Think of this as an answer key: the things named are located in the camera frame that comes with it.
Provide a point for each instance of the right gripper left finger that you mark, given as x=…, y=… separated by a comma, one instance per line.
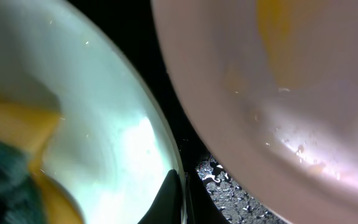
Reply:
x=166, y=207

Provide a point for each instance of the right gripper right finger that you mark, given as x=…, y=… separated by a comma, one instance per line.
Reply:
x=199, y=205

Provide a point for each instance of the mint green plate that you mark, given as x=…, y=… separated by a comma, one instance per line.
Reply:
x=113, y=147

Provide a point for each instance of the pink white plate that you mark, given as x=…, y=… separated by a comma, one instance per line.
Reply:
x=271, y=87

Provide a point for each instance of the green yellow sponge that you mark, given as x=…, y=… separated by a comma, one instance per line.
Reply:
x=27, y=195

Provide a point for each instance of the round black tray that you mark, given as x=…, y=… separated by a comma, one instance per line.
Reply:
x=130, y=25

